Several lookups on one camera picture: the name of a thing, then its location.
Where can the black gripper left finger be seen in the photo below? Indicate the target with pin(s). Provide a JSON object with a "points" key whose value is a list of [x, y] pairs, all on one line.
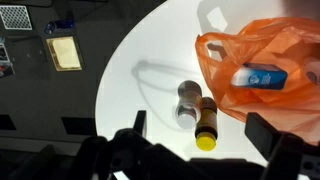
{"points": [[140, 121]]}

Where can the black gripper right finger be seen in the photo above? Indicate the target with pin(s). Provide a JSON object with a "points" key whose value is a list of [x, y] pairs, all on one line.
{"points": [[263, 134]]}

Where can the orange plastic bag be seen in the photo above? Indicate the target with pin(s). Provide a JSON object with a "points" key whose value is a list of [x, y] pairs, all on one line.
{"points": [[266, 100]]}

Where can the amber bottle with yellow cap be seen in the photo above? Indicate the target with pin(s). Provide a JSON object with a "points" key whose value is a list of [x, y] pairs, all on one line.
{"points": [[206, 123]]}

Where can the blue rectangular box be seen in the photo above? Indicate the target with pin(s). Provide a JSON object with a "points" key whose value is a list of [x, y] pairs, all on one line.
{"points": [[260, 76]]}

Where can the blue clamp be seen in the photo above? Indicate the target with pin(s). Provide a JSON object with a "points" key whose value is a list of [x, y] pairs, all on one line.
{"points": [[60, 24]]}

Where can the cluttered equipment rack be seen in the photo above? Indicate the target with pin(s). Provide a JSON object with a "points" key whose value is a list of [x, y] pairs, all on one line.
{"points": [[4, 60]]}

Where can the white perforated panel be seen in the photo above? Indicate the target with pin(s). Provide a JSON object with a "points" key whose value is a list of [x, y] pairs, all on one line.
{"points": [[15, 17]]}

